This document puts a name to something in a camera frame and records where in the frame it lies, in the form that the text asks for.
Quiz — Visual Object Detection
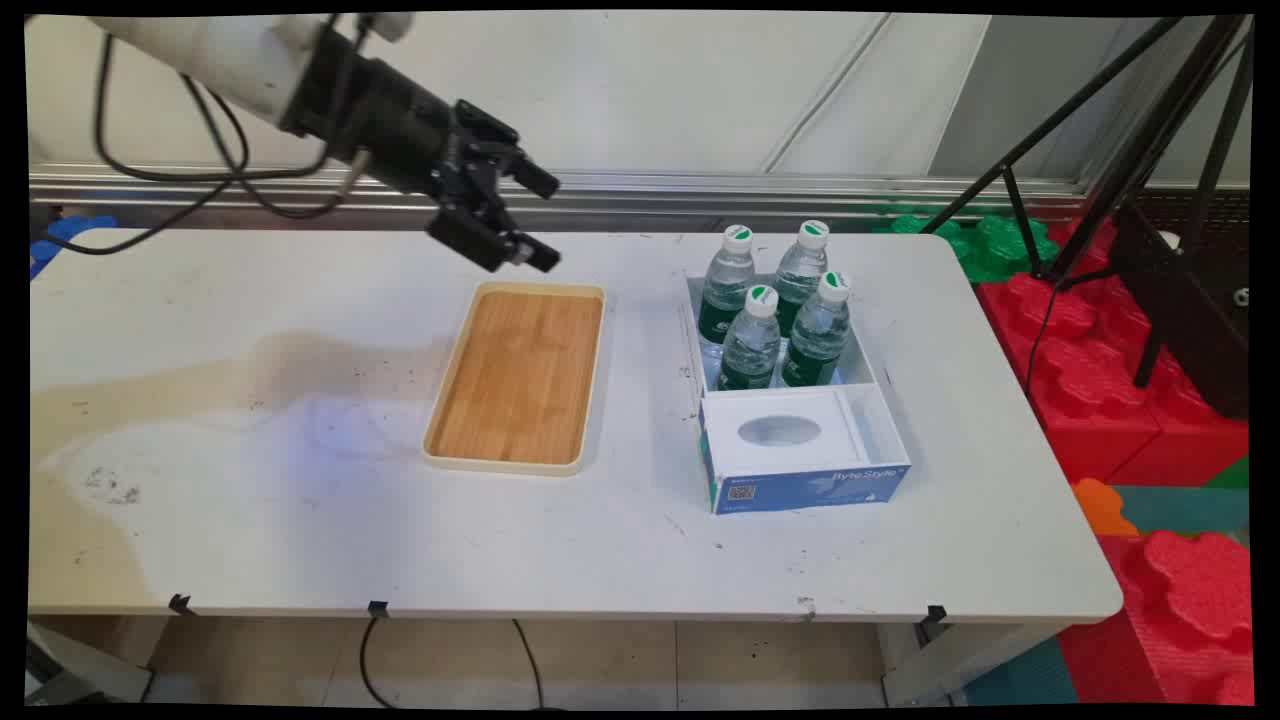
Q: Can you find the white plastic organizer box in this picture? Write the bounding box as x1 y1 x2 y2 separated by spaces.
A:
683 268 913 501

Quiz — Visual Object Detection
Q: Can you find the white table leg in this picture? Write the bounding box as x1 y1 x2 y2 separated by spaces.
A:
880 620 1063 707
27 618 153 703

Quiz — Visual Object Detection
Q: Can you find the thin black tripod cable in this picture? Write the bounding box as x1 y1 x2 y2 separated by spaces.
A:
1024 272 1116 396

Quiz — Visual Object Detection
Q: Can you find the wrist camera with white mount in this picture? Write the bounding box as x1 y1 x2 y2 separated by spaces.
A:
352 12 417 45

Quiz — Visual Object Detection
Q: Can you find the aluminium rail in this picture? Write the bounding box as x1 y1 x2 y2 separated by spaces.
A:
30 163 1093 233

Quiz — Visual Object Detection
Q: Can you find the black equipment case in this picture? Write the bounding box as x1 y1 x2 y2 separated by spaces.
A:
1108 195 1251 421

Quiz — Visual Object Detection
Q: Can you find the red foam block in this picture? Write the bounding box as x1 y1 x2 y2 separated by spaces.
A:
1048 215 1251 488
978 270 1166 486
1058 530 1256 706

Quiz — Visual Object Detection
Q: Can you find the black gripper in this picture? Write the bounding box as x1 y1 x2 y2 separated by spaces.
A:
278 22 563 274

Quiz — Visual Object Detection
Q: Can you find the blue foam block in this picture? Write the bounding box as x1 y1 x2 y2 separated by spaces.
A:
30 215 119 278

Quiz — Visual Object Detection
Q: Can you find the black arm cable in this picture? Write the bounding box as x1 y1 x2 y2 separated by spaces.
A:
40 25 336 257
180 75 373 220

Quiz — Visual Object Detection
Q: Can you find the black cable under table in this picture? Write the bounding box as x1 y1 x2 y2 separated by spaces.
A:
358 615 403 710
512 619 548 710

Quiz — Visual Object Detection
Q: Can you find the teal foam floor mat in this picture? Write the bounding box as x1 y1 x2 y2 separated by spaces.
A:
1108 485 1251 538

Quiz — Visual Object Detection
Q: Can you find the blue and white tissue box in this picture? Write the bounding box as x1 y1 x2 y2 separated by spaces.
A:
697 388 911 517

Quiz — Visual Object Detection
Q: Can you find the orange foam piece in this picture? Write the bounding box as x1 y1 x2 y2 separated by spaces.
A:
1072 478 1141 539

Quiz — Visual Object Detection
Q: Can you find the wooden tray with cream rim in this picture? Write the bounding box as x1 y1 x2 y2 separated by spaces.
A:
420 281 607 477

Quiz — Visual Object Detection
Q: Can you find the green label water bottle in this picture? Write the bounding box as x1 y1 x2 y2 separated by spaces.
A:
716 284 782 392
772 219 831 336
779 270 853 388
697 224 757 346

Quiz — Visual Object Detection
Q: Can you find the black tripod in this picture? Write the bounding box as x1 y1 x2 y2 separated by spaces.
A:
920 15 1254 391

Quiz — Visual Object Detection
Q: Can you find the green foam block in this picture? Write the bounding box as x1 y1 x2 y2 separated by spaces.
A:
875 213 1061 284

